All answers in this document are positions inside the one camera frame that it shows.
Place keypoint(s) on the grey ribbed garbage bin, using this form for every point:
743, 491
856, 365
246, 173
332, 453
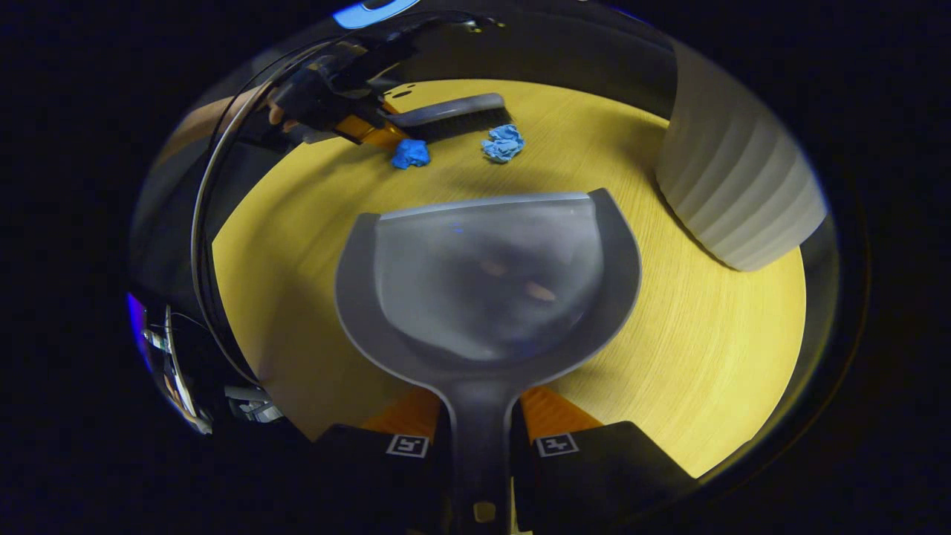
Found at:
743, 186

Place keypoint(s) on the small grey broom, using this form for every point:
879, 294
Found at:
453, 115

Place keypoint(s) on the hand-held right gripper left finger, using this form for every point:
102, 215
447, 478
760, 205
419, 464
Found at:
371, 475

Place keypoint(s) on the light blue paper ball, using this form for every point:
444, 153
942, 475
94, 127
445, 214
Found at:
503, 143

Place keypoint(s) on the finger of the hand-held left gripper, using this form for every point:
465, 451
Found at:
375, 134

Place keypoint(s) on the dark blue paper ball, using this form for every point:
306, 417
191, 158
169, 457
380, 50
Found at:
410, 154

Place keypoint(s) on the grey plastic dustpan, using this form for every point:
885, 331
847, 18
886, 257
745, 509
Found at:
483, 282

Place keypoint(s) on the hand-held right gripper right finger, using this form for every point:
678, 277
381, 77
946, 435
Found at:
594, 475

